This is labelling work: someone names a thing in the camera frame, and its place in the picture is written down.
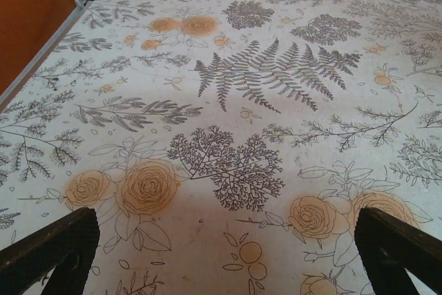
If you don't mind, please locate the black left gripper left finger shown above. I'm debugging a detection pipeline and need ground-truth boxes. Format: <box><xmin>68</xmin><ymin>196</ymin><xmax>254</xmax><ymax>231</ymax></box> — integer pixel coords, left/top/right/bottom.
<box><xmin>0</xmin><ymin>207</ymin><xmax>100</xmax><ymax>295</ymax></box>

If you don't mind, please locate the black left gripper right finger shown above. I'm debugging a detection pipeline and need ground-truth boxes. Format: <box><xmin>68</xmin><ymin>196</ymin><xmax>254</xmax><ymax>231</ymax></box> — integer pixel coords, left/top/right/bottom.
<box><xmin>354</xmin><ymin>206</ymin><xmax>442</xmax><ymax>295</ymax></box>

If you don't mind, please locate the aluminium left side rail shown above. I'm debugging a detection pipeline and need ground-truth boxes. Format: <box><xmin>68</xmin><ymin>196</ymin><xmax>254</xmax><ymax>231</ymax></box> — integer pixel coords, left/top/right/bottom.
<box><xmin>0</xmin><ymin>0</ymin><xmax>97</xmax><ymax>111</ymax></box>

